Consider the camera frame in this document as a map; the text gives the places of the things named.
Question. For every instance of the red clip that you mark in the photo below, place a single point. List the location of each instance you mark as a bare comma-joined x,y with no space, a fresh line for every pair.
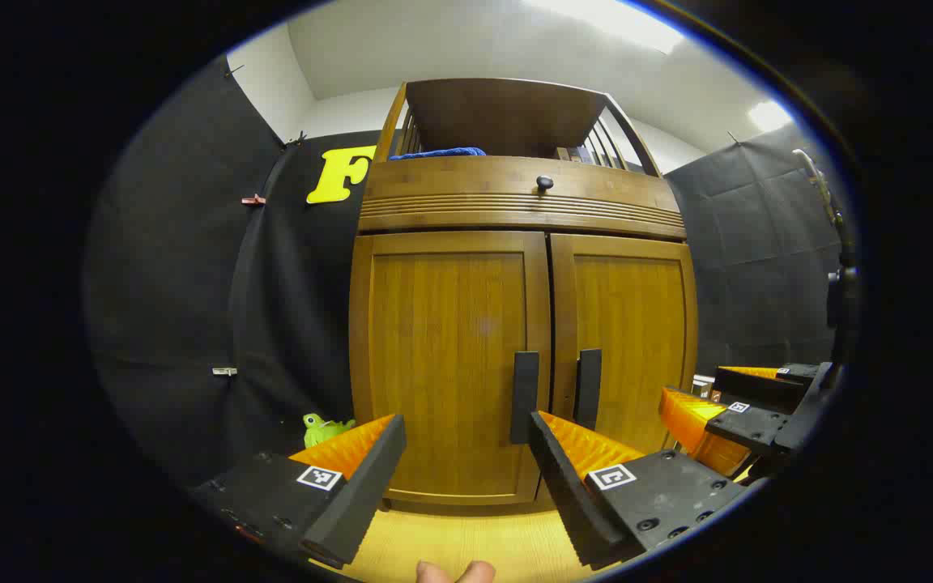
253,199

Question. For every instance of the small row of books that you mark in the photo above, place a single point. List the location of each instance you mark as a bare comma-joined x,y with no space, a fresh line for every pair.
576,154

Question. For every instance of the wooden double-door shoe cabinet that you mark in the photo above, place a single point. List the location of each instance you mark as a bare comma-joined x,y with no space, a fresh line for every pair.
507,113

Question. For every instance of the ceiling light panel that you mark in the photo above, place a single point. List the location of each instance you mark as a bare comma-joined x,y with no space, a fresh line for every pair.
768,115

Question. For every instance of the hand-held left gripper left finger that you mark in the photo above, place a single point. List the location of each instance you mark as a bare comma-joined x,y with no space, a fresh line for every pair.
357,494

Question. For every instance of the green toy frog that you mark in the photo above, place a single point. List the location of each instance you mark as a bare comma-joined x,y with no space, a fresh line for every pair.
321,429

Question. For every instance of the black round drawer knob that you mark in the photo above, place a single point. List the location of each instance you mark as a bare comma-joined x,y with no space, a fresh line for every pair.
544,183

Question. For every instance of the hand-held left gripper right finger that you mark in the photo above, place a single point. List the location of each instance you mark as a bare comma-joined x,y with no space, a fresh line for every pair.
568,494

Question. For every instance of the blue cloth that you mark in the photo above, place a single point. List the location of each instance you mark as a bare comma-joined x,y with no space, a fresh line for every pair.
442,152

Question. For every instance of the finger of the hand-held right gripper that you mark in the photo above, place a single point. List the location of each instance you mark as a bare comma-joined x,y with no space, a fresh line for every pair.
750,425
758,390

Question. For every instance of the wooden cabinet drawer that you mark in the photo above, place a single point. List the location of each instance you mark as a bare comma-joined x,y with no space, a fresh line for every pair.
466,190

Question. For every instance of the wooden shoe cabinet door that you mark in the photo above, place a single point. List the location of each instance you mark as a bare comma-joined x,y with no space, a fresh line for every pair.
636,324
442,348

